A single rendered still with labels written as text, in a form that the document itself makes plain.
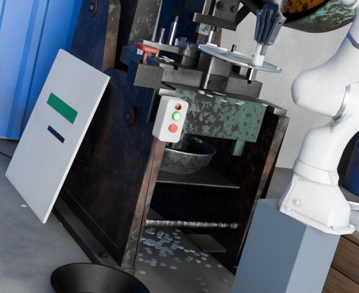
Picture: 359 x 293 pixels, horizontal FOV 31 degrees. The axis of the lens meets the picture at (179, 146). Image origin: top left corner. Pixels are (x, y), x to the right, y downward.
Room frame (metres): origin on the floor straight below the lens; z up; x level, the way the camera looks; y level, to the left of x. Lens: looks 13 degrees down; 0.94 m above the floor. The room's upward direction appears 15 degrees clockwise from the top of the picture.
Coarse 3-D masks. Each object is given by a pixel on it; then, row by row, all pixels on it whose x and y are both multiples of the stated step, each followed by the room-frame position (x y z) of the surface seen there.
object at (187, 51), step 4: (176, 40) 2.36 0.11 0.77; (176, 44) 2.35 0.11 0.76; (180, 44) 2.33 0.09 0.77; (184, 44) 2.31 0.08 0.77; (188, 44) 2.29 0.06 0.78; (196, 44) 2.34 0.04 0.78; (180, 48) 2.32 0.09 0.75; (184, 48) 2.30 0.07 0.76; (188, 48) 2.29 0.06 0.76; (192, 48) 2.30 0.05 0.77; (180, 52) 2.32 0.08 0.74; (184, 52) 2.30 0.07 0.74; (188, 52) 2.30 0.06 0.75; (192, 52) 2.30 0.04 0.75; (196, 52) 2.31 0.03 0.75; (200, 52) 2.32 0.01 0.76; (192, 56) 2.31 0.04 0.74; (196, 56) 2.32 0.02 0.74
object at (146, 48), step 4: (136, 44) 2.00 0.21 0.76; (140, 44) 1.98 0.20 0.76; (144, 44) 2.01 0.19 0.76; (140, 48) 1.97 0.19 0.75; (144, 48) 1.96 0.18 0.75; (148, 48) 1.96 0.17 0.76; (152, 48) 1.97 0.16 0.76; (156, 48) 1.99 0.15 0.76; (144, 52) 1.99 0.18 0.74; (152, 52) 1.97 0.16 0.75; (156, 52) 1.98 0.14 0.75; (144, 56) 1.99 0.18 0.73
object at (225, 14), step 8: (192, 0) 2.33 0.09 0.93; (200, 0) 2.28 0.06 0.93; (208, 0) 2.27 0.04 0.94; (216, 0) 2.25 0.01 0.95; (224, 0) 2.27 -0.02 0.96; (232, 0) 2.29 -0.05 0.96; (184, 8) 2.36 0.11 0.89; (192, 8) 2.31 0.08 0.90; (200, 8) 2.27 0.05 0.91; (208, 8) 2.27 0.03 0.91; (216, 8) 2.25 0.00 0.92; (224, 8) 2.27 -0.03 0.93; (232, 8) 2.28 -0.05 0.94; (216, 16) 2.26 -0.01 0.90; (224, 16) 2.28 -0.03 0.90; (232, 16) 2.30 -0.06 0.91
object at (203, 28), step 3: (198, 24) 2.36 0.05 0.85; (201, 24) 2.35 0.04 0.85; (204, 24) 2.34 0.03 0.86; (198, 27) 2.35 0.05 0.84; (201, 27) 2.35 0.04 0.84; (204, 27) 2.35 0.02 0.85; (207, 27) 2.35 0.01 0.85; (210, 27) 2.37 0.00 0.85; (195, 30) 2.36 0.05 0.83; (198, 30) 2.35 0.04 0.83; (201, 30) 2.35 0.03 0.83; (204, 30) 2.35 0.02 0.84; (207, 30) 2.35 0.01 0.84; (201, 33) 2.35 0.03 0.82; (204, 33) 2.35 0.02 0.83; (207, 33) 2.36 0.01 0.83
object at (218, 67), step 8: (200, 56) 2.25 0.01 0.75; (208, 56) 2.21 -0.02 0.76; (200, 64) 2.24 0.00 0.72; (208, 64) 2.20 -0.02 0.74; (216, 64) 2.21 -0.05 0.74; (224, 64) 2.23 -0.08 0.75; (232, 64) 2.25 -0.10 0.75; (208, 72) 2.20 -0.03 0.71; (216, 72) 2.21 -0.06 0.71; (224, 72) 2.23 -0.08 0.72; (208, 80) 2.20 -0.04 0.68; (216, 80) 2.22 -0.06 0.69; (224, 80) 2.24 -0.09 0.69; (208, 88) 2.21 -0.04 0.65; (216, 88) 2.22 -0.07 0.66; (224, 88) 2.24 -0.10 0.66
